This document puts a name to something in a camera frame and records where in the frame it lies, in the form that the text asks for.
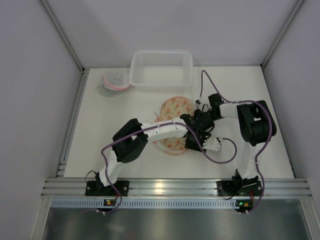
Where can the white mesh pink-trimmed laundry bag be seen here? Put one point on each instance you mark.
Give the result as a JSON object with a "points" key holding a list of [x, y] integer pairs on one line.
{"points": [[113, 83]]}

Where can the peach patterned laundry bag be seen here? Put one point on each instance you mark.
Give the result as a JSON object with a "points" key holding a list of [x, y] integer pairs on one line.
{"points": [[172, 108]]}

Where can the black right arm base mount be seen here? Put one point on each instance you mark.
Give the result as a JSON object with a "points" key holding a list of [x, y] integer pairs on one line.
{"points": [[239, 187]]}

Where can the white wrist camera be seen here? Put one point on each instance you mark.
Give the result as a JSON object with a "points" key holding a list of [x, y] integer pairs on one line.
{"points": [[198, 104], [212, 144]]}

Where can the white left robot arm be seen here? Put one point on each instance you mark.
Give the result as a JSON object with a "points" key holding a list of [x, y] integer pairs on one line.
{"points": [[129, 142]]}

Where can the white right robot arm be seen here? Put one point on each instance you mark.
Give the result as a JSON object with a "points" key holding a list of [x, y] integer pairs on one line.
{"points": [[256, 124]]}

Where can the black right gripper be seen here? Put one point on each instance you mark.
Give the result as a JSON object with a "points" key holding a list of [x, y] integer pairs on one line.
{"points": [[214, 104]]}

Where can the white slotted cable duct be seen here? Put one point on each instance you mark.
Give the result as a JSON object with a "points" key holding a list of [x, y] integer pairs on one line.
{"points": [[150, 203]]}

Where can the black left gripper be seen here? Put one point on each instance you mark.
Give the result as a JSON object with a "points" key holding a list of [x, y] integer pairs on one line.
{"points": [[196, 141]]}

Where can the white plastic basket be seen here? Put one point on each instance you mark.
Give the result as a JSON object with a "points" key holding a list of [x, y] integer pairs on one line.
{"points": [[161, 71]]}

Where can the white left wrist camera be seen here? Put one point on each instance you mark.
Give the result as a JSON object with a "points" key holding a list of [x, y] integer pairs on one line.
{"points": [[212, 144]]}

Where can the aluminium frame rail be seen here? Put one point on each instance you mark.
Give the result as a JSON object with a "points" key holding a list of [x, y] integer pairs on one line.
{"points": [[281, 188]]}

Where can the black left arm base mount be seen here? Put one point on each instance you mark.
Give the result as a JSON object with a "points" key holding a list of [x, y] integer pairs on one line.
{"points": [[95, 188]]}

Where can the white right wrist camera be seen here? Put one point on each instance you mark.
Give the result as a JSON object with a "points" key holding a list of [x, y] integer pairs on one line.
{"points": [[198, 104]]}

